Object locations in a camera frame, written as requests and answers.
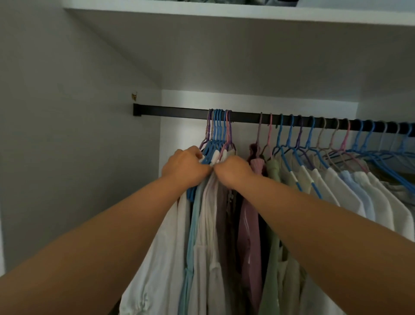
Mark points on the person's right hand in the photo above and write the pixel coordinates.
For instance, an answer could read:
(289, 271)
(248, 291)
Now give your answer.
(233, 172)

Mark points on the person's left hand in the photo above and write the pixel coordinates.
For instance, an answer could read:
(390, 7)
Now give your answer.
(184, 167)

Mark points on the row of coloured plastic hangers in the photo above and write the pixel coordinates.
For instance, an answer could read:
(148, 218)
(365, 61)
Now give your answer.
(217, 129)

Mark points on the row of clothes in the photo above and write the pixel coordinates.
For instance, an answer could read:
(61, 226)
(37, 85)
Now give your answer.
(350, 194)

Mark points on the white wardrobe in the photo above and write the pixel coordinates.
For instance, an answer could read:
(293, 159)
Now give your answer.
(65, 146)

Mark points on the person's left forearm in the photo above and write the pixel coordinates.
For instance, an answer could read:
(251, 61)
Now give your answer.
(97, 253)

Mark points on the person's right forearm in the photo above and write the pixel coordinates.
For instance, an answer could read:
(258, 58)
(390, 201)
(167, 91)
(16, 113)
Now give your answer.
(330, 253)

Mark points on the white wardrobe shelf board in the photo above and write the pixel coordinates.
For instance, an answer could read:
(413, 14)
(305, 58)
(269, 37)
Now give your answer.
(243, 55)

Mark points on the crumpled green grey clothes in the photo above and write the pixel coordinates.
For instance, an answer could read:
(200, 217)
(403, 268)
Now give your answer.
(227, 2)

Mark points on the pale blue folded quilt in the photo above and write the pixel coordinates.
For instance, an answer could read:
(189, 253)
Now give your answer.
(356, 5)

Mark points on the black closet rod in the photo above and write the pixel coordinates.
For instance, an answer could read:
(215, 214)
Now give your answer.
(168, 111)

